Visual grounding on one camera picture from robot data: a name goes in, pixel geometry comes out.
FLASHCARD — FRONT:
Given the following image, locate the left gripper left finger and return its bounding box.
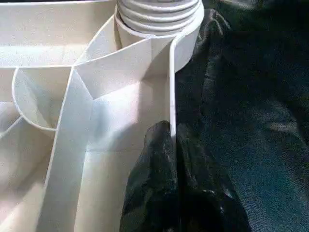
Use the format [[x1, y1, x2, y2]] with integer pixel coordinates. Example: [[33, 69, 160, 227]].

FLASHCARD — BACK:
[[119, 120, 180, 232]]

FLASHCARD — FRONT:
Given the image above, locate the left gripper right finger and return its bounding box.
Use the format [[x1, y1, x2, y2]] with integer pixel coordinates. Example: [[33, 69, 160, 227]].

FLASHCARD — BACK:
[[177, 123, 250, 232]]

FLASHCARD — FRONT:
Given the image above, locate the white plastic table top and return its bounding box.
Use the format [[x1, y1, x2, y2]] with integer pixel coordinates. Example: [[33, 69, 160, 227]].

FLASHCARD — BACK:
[[0, 0, 206, 232]]

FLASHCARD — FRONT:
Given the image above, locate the white plastic table leg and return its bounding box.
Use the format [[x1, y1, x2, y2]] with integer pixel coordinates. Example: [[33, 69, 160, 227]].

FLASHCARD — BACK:
[[115, 0, 205, 37]]

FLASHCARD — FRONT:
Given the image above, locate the black work mat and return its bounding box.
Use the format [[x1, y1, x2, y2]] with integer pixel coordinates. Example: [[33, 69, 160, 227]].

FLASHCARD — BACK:
[[174, 0, 309, 232]]

